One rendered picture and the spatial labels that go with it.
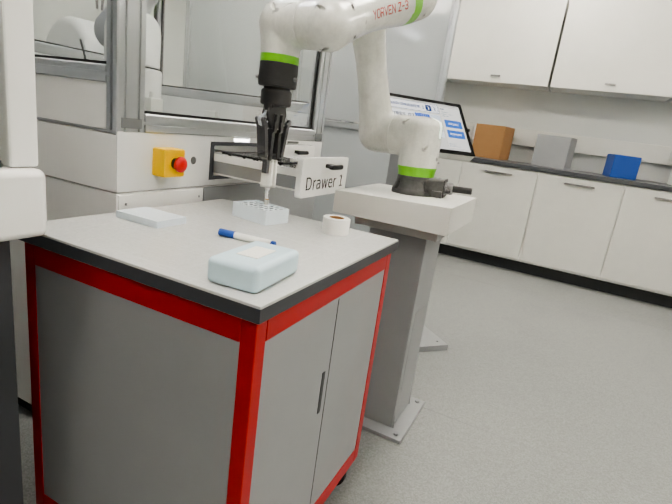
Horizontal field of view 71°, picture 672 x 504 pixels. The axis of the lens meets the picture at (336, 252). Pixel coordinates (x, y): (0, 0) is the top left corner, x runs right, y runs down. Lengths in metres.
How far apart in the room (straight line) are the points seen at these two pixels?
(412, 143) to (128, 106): 0.83
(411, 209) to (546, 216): 2.89
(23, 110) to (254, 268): 0.40
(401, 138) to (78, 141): 0.92
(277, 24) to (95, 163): 0.55
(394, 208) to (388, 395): 0.69
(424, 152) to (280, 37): 0.62
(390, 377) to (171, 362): 0.99
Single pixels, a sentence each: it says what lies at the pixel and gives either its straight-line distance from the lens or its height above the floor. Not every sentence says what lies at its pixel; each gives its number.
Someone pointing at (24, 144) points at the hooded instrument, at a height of 0.94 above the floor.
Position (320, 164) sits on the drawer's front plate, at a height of 0.91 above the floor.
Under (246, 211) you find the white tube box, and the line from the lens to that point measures 1.24.
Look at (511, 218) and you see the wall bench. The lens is 4.25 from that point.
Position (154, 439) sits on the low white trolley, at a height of 0.43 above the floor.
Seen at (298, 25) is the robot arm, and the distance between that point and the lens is 1.14.
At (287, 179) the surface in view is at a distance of 1.34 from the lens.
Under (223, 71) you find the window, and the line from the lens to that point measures 1.52.
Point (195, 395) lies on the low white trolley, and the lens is 0.87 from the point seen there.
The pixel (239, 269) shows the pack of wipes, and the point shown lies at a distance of 0.74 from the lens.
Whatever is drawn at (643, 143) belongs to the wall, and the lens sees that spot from 4.88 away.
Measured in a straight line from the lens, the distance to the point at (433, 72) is 3.07.
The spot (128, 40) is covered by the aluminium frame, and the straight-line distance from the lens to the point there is 1.26.
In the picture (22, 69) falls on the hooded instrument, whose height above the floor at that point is 1.04.
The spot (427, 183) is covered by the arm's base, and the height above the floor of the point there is 0.88.
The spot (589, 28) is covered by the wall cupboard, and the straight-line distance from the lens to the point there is 4.65.
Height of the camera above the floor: 1.03
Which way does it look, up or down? 15 degrees down
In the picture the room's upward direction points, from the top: 8 degrees clockwise
